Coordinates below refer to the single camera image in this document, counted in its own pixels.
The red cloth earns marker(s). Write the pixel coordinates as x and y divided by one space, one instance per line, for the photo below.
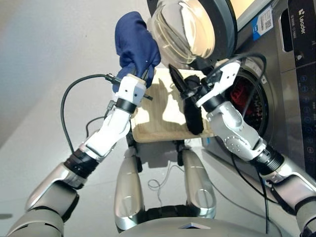
240 93

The blue washer sticker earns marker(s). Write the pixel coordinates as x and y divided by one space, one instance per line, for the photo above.
261 23

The black cloth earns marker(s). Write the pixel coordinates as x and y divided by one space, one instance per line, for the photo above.
193 118

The navy blue cloth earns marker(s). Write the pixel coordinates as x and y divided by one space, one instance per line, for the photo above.
133 42

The silver robot torso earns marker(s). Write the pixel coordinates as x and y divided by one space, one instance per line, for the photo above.
192 229

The pale woven basket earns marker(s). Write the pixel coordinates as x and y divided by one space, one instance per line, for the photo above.
158 118

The silver robot leg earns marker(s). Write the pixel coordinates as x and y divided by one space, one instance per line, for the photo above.
128 192
200 187

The grey washing machine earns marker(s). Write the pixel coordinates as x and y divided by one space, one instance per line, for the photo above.
279 111

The round washing machine door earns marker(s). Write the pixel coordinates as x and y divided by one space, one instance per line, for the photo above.
187 32

